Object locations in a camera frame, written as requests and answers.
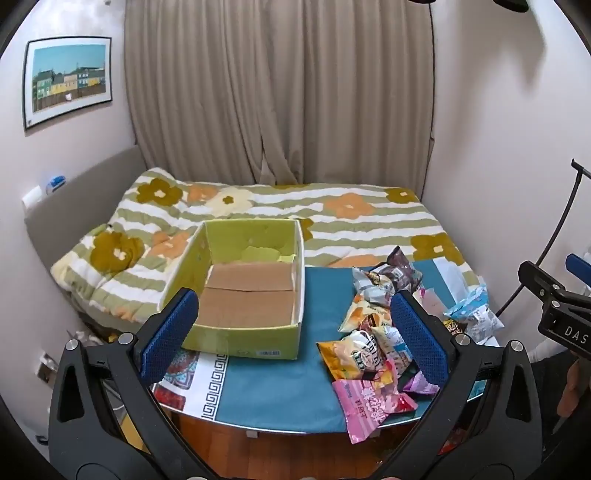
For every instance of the floral striped blanket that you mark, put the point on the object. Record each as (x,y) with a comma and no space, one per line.
(351,207)

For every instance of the green cardboard box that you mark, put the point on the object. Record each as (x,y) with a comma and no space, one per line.
(251,295)

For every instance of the white wall switch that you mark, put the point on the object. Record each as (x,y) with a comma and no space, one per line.
(32,196)

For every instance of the pink snack packet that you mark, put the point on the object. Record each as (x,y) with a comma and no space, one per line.
(369,408)

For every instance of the teal patterned tablecloth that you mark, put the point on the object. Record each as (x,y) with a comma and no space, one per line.
(286,387)

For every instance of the beige curtain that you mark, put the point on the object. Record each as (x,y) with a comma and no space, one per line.
(277,92)

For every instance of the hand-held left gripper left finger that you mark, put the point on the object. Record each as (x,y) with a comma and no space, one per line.
(168,333)

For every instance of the pile of snack packets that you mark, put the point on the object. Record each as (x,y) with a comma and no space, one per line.
(369,353)

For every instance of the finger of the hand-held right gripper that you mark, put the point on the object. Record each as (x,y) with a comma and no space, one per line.
(535,279)
(579,267)

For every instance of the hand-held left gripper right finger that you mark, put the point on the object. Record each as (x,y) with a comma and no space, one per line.
(418,344)

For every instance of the light blue snack packet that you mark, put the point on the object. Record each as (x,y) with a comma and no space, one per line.
(475,314)

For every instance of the framed houses picture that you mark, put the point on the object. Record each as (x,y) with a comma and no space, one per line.
(69,81)

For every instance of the grey bed headboard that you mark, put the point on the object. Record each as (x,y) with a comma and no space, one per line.
(87,198)

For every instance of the orange snack packet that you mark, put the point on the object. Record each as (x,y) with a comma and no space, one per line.
(334,353)

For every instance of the person's right hand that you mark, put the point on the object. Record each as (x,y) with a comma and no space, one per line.
(571,387)

